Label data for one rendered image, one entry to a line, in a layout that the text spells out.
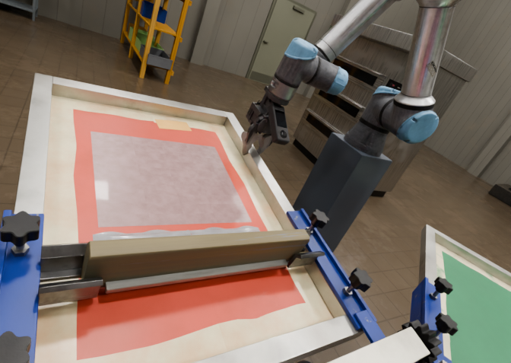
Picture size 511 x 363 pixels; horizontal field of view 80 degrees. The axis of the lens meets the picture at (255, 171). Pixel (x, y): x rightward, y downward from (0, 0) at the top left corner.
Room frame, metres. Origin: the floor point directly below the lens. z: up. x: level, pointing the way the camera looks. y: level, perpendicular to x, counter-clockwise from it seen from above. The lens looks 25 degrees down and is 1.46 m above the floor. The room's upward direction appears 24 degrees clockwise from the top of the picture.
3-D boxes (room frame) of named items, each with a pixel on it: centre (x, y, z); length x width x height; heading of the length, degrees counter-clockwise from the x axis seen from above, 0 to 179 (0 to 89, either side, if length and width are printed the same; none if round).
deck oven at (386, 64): (4.32, -1.01, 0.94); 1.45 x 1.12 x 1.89; 36
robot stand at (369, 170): (1.16, -0.34, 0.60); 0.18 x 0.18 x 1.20; 36
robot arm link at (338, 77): (0.92, -0.07, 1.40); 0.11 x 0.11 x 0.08; 23
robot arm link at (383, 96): (1.16, -0.34, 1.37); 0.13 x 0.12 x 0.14; 23
